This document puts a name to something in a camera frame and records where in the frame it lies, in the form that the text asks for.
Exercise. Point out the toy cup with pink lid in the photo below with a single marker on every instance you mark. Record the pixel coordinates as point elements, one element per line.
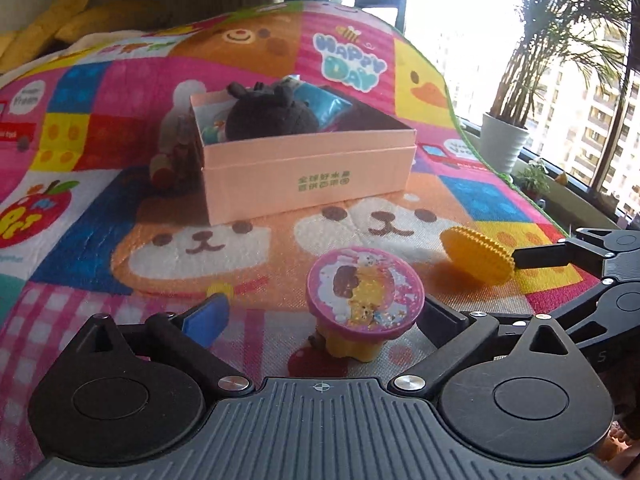
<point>365,285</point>

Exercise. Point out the pink cardboard box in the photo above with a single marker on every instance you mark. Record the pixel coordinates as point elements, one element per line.
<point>310,170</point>

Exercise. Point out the colourful printed blanket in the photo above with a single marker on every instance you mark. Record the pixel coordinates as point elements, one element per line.
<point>100,210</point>

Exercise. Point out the black plush toy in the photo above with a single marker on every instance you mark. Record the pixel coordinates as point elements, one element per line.
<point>270,110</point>

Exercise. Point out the yellow cushion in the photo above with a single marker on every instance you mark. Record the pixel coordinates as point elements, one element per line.
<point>40,35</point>
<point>112,17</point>

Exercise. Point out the blue tissue packet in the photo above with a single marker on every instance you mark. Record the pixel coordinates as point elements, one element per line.
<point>322,102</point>

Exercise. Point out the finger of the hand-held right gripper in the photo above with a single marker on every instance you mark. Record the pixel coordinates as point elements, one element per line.
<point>545,256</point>
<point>600,305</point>

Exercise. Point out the small potted plant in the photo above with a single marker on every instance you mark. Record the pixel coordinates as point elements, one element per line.
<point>534,180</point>

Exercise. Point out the green palm plant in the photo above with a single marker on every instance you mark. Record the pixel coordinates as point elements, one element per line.
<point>565,35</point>

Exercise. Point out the yellow round comb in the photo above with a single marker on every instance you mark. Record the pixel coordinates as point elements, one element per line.
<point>475,255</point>

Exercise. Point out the white plant pot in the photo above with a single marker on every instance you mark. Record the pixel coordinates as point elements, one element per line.
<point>504,142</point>

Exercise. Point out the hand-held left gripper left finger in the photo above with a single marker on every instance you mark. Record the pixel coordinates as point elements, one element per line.
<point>207,317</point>

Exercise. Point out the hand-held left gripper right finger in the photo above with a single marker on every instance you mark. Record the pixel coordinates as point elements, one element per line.
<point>445,325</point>

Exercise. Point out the brown plush toy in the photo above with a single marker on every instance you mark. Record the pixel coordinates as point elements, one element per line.
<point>172,155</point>

